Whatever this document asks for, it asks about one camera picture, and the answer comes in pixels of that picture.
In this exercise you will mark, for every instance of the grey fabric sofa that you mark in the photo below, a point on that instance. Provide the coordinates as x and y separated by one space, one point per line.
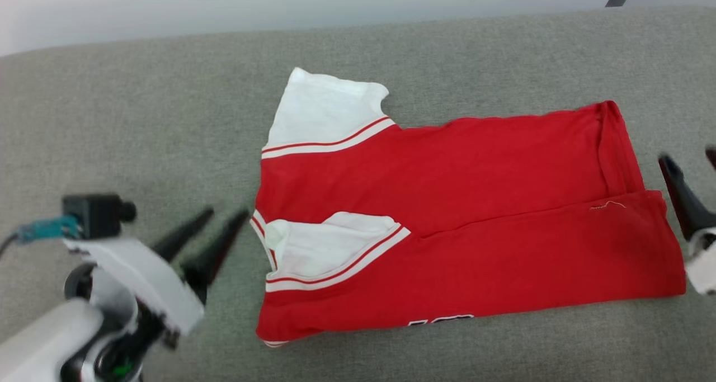
168 119

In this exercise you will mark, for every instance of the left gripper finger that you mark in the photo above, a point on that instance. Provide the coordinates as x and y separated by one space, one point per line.
183 235
217 254

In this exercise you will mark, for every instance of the red and white jersey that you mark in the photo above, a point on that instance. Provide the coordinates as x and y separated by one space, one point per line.
475 203

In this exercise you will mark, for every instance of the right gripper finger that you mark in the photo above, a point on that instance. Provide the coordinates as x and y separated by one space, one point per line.
685 200
712 157

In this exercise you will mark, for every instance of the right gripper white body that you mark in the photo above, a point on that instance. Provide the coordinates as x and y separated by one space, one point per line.
705 262

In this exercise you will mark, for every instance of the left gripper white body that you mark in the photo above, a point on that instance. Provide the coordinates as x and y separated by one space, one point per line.
145 276

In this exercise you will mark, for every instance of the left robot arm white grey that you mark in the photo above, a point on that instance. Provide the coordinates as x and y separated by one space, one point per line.
42 340

